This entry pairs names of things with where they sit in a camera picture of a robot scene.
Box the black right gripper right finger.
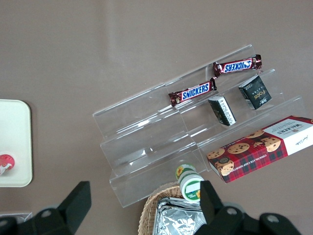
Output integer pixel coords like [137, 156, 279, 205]
[195, 180, 246, 235]

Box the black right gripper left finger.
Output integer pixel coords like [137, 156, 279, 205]
[31, 180, 92, 235]

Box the oval wicker basket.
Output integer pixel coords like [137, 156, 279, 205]
[138, 184, 204, 235]

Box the beige plastic serving tray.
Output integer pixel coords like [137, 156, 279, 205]
[0, 98, 33, 188]

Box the green white yogurt cup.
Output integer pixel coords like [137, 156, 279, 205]
[174, 163, 205, 203]

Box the stack of foil containers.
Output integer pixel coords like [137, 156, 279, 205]
[153, 196, 209, 235]

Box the red tartan cookie box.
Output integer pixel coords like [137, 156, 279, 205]
[206, 115, 313, 185]

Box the red lidded small cup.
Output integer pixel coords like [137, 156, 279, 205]
[0, 153, 17, 176]

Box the clear acrylic step stand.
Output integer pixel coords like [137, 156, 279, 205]
[92, 44, 304, 209]

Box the small black box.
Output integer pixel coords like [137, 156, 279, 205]
[238, 75, 273, 111]
[208, 95, 237, 127]

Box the Snickers chocolate bar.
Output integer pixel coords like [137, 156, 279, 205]
[168, 77, 218, 107]
[212, 54, 262, 79]

